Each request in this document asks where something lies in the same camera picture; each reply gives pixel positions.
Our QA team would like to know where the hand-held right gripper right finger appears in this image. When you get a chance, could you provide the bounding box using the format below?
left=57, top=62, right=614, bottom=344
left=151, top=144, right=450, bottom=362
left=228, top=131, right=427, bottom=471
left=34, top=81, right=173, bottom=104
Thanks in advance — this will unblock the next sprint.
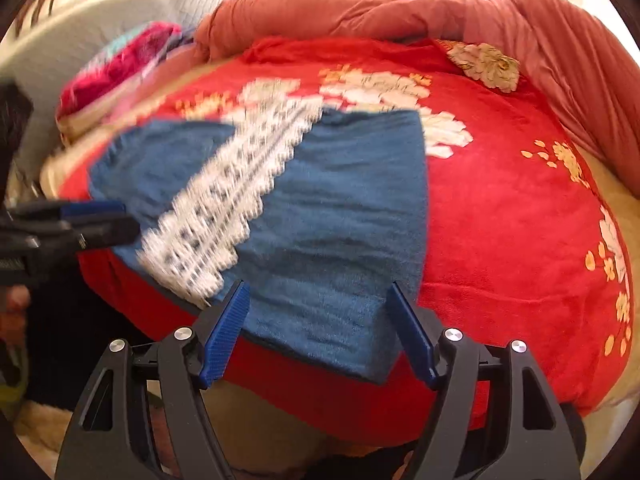
left=386, top=280, right=585, bottom=480

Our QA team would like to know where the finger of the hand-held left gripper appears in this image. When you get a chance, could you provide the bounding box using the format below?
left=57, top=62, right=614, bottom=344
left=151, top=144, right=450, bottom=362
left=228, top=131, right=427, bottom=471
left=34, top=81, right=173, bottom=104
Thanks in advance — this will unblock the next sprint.
left=4, top=199, right=127, bottom=222
left=30, top=213, right=142, bottom=252

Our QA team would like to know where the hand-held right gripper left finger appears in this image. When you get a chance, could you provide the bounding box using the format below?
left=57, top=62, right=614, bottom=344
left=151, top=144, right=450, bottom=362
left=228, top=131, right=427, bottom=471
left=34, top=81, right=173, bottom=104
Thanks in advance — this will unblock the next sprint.
left=55, top=279, right=252, bottom=480

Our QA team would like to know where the blue denim pants lace trim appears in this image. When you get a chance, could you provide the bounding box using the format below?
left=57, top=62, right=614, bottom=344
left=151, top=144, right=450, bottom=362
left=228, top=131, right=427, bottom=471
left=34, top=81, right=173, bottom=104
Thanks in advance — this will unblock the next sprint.
left=88, top=94, right=432, bottom=387

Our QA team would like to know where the person's left hand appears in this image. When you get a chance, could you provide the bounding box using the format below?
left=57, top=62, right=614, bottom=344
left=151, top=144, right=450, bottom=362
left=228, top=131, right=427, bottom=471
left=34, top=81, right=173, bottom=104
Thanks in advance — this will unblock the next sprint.
left=0, top=284, right=33, bottom=347

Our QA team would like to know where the person's left leg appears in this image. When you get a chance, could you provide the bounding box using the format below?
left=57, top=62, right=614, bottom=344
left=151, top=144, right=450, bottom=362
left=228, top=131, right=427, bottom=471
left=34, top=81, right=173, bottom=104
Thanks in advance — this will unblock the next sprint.
left=22, top=255, right=202, bottom=414

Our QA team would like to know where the red floral blanket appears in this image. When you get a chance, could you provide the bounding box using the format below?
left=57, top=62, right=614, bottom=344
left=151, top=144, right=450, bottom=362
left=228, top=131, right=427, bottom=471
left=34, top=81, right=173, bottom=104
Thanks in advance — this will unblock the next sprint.
left=56, top=35, right=636, bottom=434

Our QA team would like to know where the pink clothes pile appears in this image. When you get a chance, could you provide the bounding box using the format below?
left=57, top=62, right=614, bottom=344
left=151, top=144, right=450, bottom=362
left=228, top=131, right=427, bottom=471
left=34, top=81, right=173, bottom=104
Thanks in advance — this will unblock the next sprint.
left=56, top=22, right=197, bottom=132

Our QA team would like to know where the cream fluffy rug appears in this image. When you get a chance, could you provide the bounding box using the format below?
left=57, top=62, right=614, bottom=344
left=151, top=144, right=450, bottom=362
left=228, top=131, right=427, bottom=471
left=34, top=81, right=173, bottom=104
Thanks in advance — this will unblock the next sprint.
left=12, top=402, right=77, bottom=467

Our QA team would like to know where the coral quilt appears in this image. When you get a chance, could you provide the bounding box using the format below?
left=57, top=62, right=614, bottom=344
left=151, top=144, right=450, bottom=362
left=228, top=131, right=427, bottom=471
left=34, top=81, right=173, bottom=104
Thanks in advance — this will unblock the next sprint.
left=192, top=0, right=640, bottom=197

